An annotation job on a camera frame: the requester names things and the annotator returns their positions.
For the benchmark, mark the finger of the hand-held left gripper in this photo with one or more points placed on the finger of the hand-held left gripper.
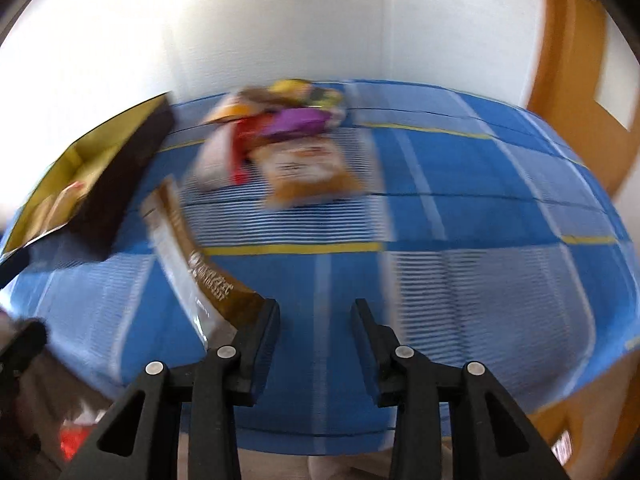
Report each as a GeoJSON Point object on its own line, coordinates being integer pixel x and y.
{"type": "Point", "coordinates": [12, 267]}

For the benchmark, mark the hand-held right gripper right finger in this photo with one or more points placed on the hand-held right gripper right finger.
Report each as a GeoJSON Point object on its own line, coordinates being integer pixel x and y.
{"type": "Point", "coordinates": [365, 340]}

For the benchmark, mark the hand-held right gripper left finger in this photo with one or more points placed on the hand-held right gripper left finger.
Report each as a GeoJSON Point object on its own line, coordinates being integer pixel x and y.
{"type": "Point", "coordinates": [262, 345]}

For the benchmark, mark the brown white snack packet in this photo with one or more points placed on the brown white snack packet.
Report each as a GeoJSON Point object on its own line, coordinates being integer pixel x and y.
{"type": "Point", "coordinates": [200, 270]}

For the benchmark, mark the gold tin box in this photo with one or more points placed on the gold tin box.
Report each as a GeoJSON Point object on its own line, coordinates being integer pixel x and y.
{"type": "Point", "coordinates": [125, 170]}

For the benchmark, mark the large tan snack packet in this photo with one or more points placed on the large tan snack packet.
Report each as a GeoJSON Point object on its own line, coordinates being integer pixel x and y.
{"type": "Point", "coordinates": [305, 170]}

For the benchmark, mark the white red snack packet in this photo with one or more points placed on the white red snack packet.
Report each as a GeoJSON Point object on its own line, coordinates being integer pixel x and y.
{"type": "Point", "coordinates": [215, 160]}

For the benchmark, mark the red patterned snack packet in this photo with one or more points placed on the red patterned snack packet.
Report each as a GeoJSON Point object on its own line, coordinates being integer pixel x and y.
{"type": "Point", "coordinates": [247, 145]}

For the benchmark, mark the purple snack packet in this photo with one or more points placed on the purple snack packet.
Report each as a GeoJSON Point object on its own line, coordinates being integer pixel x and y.
{"type": "Point", "coordinates": [295, 122]}

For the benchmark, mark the sesame bar snack packet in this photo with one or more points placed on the sesame bar snack packet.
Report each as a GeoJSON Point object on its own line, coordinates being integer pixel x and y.
{"type": "Point", "coordinates": [65, 205]}

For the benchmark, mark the red plastic wrapper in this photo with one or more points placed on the red plastic wrapper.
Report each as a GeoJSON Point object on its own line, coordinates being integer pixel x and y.
{"type": "Point", "coordinates": [75, 442]}

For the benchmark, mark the person's beige trousers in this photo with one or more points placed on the person's beige trousers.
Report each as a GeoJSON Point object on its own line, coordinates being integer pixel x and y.
{"type": "Point", "coordinates": [325, 465]}

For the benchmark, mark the blue plaid mat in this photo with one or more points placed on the blue plaid mat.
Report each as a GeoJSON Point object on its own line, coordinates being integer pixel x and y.
{"type": "Point", "coordinates": [450, 185]}

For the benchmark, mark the speckled orange snack packet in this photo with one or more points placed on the speckled orange snack packet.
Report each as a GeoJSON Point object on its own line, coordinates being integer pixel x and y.
{"type": "Point", "coordinates": [227, 110]}

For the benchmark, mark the yellow green snack packet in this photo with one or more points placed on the yellow green snack packet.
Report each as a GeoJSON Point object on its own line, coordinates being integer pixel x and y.
{"type": "Point", "coordinates": [300, 91]}

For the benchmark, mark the orange wooden door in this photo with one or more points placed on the orange wooden door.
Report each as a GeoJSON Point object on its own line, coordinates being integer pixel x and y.
{"type": "Point", "coordinates": [565, 60]}

